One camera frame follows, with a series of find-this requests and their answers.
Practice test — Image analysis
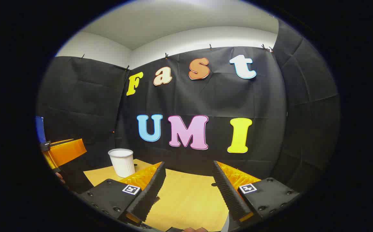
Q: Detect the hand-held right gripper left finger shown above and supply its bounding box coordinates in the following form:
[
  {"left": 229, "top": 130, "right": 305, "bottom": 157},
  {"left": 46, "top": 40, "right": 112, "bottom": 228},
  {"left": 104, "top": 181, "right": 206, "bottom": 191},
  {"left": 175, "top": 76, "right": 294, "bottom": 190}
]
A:
[{"left": 76, "top": 161, "right": 167, "bottom": 226}]

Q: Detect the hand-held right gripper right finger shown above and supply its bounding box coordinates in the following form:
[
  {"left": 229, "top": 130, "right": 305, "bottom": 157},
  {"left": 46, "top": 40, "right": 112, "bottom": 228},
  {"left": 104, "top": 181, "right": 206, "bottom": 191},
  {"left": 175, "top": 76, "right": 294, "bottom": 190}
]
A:
[{"left": 211, "top": 160, "right": 300, "bottom": 226}]

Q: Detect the white ribbed garbage bin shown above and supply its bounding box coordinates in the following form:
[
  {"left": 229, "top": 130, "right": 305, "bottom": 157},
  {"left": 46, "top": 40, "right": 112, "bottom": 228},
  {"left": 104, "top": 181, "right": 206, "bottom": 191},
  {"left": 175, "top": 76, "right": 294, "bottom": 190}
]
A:
[{"left": 108, "top": 149, "right": 135, "bottom": 178}]

